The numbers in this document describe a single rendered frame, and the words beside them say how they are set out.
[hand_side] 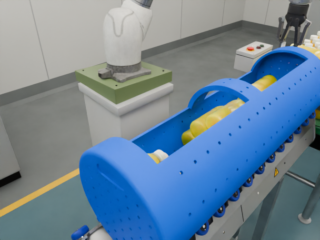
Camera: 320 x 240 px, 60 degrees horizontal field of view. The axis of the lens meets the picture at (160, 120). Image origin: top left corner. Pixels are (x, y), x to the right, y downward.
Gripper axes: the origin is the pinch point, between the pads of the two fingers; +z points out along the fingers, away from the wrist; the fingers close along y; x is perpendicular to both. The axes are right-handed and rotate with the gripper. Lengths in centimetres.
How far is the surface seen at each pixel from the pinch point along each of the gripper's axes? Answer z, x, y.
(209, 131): -7, -82, 17
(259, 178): 22, -57, 21
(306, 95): -1.0, -37.6, 22.4
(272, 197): 64, -21, 18
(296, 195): 115, 43, 18
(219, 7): 65, 329, -250
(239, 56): 7.9, -1.1, -21.6
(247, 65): 11.3, -1.1, -16.7
